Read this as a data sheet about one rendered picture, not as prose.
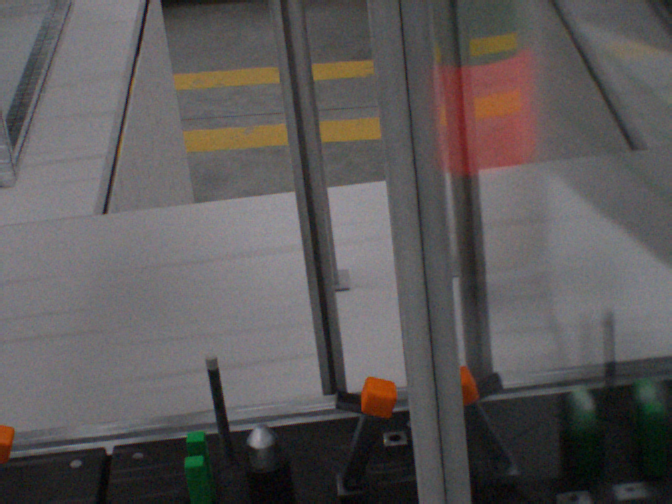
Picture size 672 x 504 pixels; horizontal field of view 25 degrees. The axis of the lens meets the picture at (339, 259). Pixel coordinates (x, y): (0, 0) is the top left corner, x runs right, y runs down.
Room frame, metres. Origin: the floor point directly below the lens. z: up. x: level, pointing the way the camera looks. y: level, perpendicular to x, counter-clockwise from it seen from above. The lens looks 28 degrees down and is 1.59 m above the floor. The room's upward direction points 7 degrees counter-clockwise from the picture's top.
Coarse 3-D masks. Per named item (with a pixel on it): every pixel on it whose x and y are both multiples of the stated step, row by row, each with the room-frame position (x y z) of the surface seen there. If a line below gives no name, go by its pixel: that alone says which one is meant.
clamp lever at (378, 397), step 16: (368, 384) 0.81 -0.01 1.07; (384, 384) 0.81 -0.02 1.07; (336, 400) 0.80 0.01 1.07; (352, 400) 0.81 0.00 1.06; (368, 400) 0.80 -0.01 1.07; (384, 400) 0.80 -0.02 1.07; (368, 416) 0.80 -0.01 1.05; (384, 416) 0.80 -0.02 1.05; (368, 432) 0.80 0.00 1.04; (352, 448) 0.81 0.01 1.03; (368, 448) 0.80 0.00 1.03; (352, 464) 0.80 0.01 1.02; (352, 480) 0.80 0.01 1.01
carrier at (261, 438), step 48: (192, 432) 0.83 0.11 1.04; (240, 432) 0.92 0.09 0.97; (288, 432) 0.92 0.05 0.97; (336, 432) 0.91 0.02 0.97; (384, 432) 0.90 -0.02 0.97; (144, 480) 0.88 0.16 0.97; (192, 480) 0.79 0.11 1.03; (240, 480) 0.84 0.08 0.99; (288, 480) 0.80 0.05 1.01; (336, 480) 0.81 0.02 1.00; (384, 480) 0.84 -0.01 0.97
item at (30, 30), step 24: (0, 0) 1.88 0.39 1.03; (24, 0) 2.03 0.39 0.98; (48, 0) 2.20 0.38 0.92; (0, 24) 1.85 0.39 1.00; (24, 24) 1.99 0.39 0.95; (48, 24) 2.16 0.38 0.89; (0, 48) 1.81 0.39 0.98; (24, 48) 1.96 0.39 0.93; (0, 72) 1.79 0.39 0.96; (24, 72) 1.92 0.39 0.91; (0, 96) 1.76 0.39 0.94
